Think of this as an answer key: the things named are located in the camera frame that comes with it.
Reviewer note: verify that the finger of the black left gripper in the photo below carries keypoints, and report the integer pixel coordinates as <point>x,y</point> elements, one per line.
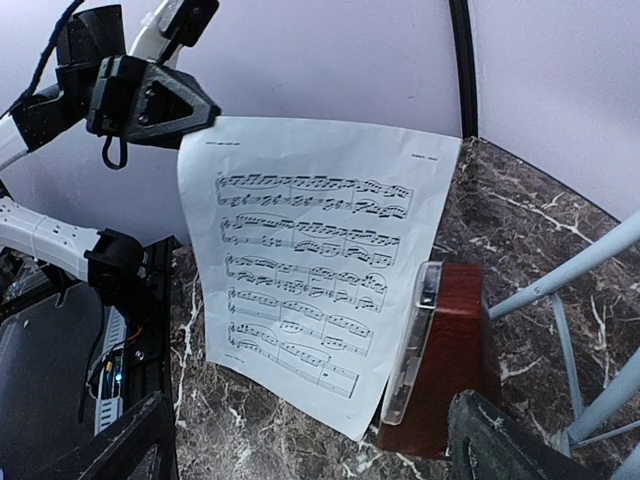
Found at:
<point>169,105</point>

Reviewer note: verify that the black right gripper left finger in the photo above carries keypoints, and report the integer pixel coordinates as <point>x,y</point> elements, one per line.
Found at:
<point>139,445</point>

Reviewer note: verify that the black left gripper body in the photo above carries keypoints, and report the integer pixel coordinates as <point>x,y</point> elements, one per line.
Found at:
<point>118,105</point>

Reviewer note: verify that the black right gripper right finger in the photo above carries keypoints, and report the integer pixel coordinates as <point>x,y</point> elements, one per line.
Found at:
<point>485,443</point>

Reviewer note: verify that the red wooden metronome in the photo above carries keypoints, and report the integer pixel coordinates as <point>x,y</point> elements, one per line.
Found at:
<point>446,347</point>

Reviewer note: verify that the light blue music stand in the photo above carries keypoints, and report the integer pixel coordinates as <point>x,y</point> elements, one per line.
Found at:
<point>569,345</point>

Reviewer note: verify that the white sheet music page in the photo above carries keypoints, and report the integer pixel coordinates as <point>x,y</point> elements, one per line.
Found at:
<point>308,236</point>

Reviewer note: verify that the small circuit board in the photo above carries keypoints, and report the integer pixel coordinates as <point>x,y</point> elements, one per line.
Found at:
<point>112,375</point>

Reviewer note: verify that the white slotted cable duct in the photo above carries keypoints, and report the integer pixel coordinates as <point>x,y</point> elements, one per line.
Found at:
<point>109,410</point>

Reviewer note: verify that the black front rail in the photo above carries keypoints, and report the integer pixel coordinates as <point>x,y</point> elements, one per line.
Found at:
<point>144,292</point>

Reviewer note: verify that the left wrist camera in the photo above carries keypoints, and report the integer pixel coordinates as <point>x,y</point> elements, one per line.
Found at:
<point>173,25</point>

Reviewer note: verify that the left black frame post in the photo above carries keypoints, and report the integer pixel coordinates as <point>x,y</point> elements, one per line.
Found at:
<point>466,71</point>

